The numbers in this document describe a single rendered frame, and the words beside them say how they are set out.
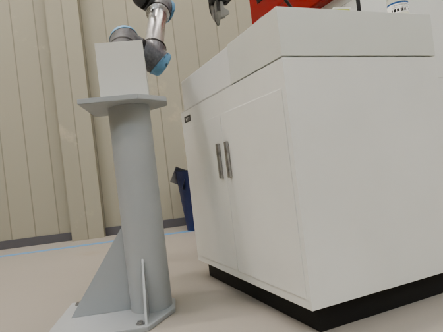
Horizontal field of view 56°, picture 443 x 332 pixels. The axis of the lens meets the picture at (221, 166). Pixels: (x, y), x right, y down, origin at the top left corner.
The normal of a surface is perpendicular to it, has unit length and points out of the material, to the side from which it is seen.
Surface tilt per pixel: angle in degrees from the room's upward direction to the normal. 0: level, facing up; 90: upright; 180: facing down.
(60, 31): 90
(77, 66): 90
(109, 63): 90
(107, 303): 90
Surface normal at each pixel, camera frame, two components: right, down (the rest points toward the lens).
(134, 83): 0.11, -0.02
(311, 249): 0.39, -0.05
